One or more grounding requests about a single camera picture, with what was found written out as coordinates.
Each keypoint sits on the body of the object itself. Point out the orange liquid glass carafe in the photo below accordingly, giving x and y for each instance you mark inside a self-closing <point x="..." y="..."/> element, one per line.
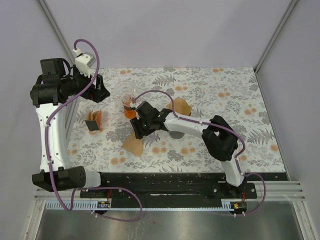
<point x="128" y="111"/>

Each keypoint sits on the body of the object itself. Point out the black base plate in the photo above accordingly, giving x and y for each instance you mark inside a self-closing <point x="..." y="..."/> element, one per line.
<point x="204" y="184"/>

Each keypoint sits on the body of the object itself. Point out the white slotted cable duct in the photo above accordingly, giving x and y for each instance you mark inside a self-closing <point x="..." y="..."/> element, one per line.
<point x="106" y="205"/>

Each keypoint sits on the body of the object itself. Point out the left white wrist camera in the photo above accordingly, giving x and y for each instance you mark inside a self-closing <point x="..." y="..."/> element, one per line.
<point x="84" y="62"/>

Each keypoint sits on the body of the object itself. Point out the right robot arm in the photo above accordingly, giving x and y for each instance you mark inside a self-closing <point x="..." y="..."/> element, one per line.
<point x="216" y="134"/>

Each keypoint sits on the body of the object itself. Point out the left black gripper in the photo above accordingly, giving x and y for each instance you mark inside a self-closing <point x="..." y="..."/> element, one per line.
<point x="97" y="94"/>

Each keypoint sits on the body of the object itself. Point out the floral table mat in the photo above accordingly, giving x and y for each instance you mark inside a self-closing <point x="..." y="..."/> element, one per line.
<point x="232" y="93"/>

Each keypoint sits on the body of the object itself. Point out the coffee filter pack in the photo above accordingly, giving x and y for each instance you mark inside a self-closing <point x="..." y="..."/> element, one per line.
<point x="93" y="120"/>

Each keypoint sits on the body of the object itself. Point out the brown paper coffee filter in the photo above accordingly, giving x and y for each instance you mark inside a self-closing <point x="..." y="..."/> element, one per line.
<point x="179" y="106"/>

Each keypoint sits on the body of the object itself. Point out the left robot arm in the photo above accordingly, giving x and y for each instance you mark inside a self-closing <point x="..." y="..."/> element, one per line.
<point x="59" y="82"/>

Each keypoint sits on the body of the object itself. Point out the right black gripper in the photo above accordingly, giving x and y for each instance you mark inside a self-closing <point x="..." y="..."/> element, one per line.
<point x="136" y="124"/>

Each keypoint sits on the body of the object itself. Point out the clear glass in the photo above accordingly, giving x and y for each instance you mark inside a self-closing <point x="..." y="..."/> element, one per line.
<point x="124" y="91"/>

